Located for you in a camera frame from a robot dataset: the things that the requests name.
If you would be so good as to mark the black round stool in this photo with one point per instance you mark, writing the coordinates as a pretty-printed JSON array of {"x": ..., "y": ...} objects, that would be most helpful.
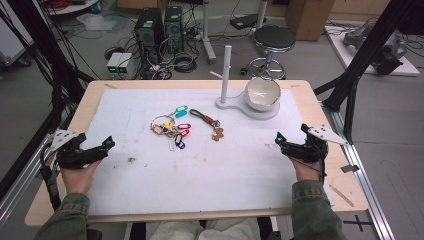
[{"x": 274, "y": 39}]

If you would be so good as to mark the slim black computer tower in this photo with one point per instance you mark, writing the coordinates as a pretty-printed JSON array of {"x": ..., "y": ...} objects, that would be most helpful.
[{"x": 174, "y": 28}]

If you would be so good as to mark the white platform with robot parts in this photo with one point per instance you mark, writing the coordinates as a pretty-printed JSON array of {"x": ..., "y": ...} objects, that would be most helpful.
[{"x": 376, "y": 50}]

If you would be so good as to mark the person's left hand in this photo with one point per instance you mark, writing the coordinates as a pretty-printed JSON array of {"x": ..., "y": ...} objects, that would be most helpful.
[{"x": 78, "y": 180}]

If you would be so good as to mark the grey tape piece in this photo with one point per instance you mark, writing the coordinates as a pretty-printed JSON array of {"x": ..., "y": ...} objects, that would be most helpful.
[{"x": 350, "y": 168}]

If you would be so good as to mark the white table leg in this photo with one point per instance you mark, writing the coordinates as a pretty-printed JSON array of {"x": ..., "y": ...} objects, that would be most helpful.
[
  {"x": 208, "y": 33},
  {"x": 261, "y": 13}
]

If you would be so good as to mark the thin wooden stick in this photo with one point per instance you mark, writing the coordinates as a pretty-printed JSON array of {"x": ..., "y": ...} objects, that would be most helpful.
[{"x": 341, "y": 195}]

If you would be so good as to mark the white eggshell bowl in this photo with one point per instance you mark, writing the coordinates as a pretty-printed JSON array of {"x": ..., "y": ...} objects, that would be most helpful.
[{"x": 262, "y": 95}]

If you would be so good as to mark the clear plastic sheet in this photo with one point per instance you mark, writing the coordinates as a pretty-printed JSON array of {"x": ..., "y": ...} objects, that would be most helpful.
[{"x": 96, "y": 21}]

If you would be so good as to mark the large black computer tower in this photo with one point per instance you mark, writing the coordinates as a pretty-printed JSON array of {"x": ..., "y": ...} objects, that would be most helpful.
[{"x": 149, "y": 31}]

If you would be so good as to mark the white power supply box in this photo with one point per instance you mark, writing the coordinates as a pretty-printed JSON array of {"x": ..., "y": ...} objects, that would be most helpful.
[
  {"x": 125, "y": 64},
  {"x": 113, "y": 63}
]

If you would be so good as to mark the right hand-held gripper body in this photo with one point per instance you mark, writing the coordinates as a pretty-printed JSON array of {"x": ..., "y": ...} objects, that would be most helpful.
[{"x": 308, "y": 150}]

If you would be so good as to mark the white foam mat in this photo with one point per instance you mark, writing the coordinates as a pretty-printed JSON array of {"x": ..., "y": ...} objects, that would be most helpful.
[{"x": 216, "y": 173}]

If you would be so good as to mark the person's legs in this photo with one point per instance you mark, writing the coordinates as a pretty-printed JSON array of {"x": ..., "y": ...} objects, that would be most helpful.
[{"x": 203, "y": 230}]

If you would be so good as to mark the black device box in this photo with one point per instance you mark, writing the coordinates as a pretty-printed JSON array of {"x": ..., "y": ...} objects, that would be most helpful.
[{"x": 246, "y": 21}]

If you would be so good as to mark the person's right hand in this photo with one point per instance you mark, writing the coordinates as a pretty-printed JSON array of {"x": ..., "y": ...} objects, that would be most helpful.
[{"x": 308, "y": 171}]

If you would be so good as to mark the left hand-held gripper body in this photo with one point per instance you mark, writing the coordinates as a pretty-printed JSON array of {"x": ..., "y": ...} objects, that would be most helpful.
[{"x": 75, "y": 156}]

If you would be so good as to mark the round white table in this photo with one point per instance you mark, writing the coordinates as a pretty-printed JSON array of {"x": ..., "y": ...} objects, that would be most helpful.
[{"x": 73, "y": 6}]

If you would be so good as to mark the large cardboard box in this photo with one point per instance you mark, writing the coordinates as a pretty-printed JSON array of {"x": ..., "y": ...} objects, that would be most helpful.
[{"x": 310, "y": 18}]

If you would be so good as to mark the white key stand with peg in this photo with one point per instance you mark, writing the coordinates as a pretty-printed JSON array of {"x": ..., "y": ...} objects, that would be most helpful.
[{"x": 226, "y": 73}]

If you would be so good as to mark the black frame beam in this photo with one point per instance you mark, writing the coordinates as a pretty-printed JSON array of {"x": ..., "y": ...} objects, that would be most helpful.
[
  {"x": 373, "y": 43},
  {"x": 43, "y": 40}
]

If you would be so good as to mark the aluminium rail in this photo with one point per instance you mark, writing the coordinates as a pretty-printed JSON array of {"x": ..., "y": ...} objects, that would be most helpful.
[
  {"x": 16, "y": 200},
  {"x": 366, "y": 190}
]

